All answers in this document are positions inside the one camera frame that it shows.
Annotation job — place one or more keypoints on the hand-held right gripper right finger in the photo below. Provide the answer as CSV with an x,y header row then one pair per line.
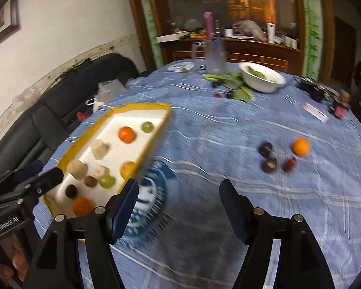
x,y
233,210

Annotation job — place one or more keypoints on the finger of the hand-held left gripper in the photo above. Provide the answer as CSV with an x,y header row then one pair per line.
x,y
3,182
48,178

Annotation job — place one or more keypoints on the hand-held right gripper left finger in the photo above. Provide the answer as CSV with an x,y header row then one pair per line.
x,y
125,213

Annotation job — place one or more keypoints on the dark purple plum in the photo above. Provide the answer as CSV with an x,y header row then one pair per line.
x,y
269,165
71,191
265,149

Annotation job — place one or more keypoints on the sugarcane piece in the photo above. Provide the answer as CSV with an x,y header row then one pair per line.
x,y
77,168
100,170

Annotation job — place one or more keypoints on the green grape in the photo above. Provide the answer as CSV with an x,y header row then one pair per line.
x,y
106,180
147,126

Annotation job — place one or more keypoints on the brown round fruit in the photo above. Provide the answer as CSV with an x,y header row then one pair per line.
x,y
90,181

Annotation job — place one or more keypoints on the yellowish orange mandarin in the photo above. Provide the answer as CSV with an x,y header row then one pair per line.
x,y
128,170

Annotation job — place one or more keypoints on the yellow white tray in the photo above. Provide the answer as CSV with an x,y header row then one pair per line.
x,y
120,153

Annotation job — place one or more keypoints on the person's left hand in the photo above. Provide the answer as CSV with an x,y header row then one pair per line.
x,y
18,259

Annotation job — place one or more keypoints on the blue white printed disc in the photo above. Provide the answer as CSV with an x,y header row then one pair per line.
x,y
149,198

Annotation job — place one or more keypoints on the black sofa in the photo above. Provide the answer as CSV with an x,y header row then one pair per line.
x,y
48,111

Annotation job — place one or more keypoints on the red object on sofa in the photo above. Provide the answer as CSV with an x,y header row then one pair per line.
x,y
82,116

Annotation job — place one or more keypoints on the white plastic bag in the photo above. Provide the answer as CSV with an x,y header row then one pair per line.
x,y
109,93

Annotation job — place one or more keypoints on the dark grape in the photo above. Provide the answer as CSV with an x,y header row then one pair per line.
x,y
215,83
229,94

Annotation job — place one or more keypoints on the green leaf vegetable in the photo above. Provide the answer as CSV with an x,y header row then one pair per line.
x,y
237,88

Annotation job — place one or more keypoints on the white paper card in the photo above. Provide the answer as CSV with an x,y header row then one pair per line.
x,y
316,113

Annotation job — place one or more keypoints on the white bowl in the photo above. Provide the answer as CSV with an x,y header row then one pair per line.
x,y
263,79

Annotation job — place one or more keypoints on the green vegetable in bowl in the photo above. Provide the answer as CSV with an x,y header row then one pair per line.
x,y
258,72

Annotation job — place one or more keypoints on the blue printed white plate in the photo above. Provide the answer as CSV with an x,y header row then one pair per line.
x,y
182,66

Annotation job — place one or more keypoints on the clear glass pitcher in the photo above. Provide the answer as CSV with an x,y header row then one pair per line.
x,y
213,55

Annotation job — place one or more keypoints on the wooden cabinet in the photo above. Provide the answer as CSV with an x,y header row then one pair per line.
x,y
234,51

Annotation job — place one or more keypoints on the white cup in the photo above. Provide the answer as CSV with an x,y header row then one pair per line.
x,y
228,32

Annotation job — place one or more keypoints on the clear plastic bag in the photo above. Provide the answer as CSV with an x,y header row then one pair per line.
x,y
249,30

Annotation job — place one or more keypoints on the white tube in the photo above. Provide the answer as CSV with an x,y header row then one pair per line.
x,y
271,33

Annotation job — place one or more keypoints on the purple bottle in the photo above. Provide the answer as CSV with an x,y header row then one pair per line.
x,y
209,24

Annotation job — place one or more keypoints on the framed wall picture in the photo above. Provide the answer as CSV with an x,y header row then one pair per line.
x,y
1,21

